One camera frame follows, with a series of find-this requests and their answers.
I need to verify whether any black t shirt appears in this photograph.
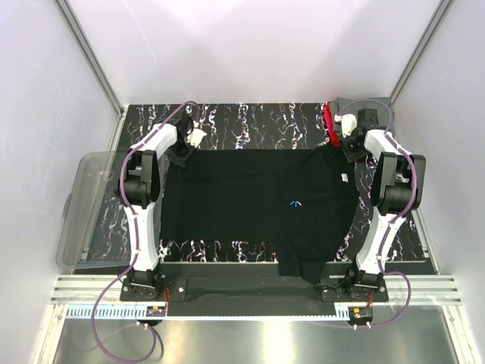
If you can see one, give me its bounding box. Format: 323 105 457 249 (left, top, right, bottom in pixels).
160 146 359 284

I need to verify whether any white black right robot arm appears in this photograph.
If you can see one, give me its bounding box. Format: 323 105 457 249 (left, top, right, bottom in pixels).
334 108 426 301

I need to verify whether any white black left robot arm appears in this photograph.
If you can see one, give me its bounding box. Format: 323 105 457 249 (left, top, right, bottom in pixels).
117 104 193 300

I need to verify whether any folded red t shirt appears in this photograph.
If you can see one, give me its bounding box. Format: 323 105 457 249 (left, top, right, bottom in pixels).
324 101 341 146

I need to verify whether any folded grey t shirt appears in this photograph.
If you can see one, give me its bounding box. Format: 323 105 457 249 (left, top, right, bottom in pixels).
330 97 395 132

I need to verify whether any clear plastic bin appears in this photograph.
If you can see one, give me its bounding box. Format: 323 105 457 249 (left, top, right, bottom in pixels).
55 151 130 271

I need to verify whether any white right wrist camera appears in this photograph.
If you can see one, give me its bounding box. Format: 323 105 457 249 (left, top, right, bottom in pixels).
333 114 358 139

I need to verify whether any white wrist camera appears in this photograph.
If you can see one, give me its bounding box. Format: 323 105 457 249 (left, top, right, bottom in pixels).
187 126 207 148
333 114 358 139

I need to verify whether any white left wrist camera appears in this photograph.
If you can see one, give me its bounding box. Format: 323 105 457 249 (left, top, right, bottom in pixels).
187 126 207 148

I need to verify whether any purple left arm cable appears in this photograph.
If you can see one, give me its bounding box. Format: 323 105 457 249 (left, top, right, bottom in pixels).
92 99 201 359

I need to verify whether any aluminium frame rail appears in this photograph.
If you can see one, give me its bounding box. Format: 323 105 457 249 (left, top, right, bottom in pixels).
50 275 461 306

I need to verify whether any left aluminium corner post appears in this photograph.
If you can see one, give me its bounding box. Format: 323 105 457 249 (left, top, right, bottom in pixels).
53 0 124 117

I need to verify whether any aluminium corner post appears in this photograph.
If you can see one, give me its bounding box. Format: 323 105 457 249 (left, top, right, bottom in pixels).
390 0 455 105
53 0 124 117

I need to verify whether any white slotted cable duct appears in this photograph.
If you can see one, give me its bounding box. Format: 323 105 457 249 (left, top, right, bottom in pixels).
67 304 167 319

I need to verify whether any right aluminium corner post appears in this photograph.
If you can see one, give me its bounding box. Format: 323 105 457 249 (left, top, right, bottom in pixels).
390 0 455 105

